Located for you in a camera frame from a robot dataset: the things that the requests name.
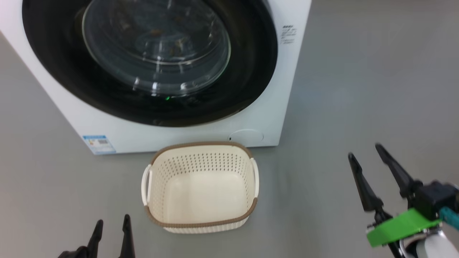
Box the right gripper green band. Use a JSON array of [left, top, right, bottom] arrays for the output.
[[348, 143, 441, 258]]

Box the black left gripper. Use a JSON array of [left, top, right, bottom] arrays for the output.
[[57, 214, 136, 258]]

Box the round dark glass washer door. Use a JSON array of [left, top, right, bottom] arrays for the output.
[[22, 0, 278, 128]]

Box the white front-load washing machine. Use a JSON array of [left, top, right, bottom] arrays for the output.
[[0, 0, 312, 155]]

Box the blue energy label sticker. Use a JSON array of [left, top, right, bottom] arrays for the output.
[[82, 135, 117, 155]]

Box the cream perforated laundry basket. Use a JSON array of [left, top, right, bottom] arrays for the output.
[[141, 142, 259, 234]]

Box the round white filter cover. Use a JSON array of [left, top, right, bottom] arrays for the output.
[[228, 129, 264, 143]]

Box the teal cable connector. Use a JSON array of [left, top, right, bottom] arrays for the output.
[[439, 207, 459, 230]]

